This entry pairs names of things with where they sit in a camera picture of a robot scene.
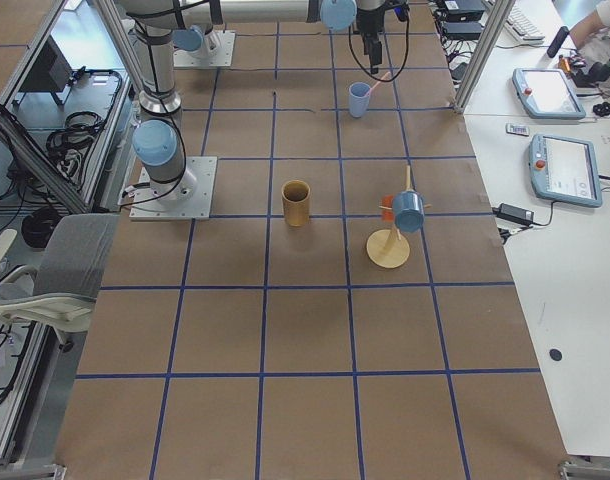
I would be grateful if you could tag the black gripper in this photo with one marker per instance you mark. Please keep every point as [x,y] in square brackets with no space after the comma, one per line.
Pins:
[369,21]

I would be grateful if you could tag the pink chopstick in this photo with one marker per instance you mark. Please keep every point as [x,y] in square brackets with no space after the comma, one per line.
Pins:
[383,79]

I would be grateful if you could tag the light blue plastic cup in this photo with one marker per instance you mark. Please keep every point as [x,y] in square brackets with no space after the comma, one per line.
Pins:
[359,94]

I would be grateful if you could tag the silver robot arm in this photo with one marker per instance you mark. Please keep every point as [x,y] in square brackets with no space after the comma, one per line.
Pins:
[163,26]
[196,41]

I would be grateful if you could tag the bamboo chopstick holder cup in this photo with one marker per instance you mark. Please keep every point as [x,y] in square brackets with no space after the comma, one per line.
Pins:
[295,196]

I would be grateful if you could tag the white keyboard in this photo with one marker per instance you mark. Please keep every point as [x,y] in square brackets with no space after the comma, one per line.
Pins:
[522,29]

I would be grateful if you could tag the orange hanging mug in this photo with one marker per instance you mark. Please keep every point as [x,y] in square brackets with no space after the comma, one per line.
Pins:
[386,207]

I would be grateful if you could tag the dark blue hanging mug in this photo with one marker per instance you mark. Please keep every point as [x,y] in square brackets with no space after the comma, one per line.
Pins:
[408,211]

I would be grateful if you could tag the teach pendant far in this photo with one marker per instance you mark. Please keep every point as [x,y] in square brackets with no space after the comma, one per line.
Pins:
[546,94]

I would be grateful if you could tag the teach pendant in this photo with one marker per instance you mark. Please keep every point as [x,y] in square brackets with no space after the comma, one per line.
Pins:
[564,169]
[546,94]

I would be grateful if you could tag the wooden mug tree stand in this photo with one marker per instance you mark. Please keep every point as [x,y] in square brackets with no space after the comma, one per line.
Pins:
[389,248]

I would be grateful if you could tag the teach pendant near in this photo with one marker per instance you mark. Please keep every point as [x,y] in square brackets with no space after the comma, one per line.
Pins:
[564,169]

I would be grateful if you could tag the black power adapter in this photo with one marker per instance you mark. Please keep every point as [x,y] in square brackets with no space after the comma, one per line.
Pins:
[515,214]

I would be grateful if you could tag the grey office chair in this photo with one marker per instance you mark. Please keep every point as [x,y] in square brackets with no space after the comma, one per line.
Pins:
[61,291]

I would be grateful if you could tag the aluminium frame post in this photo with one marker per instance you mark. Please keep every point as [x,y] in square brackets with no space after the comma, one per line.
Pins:
[482,52]

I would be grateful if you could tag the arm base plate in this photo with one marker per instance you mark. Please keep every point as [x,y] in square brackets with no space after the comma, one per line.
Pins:
[222,59]
[190,199]

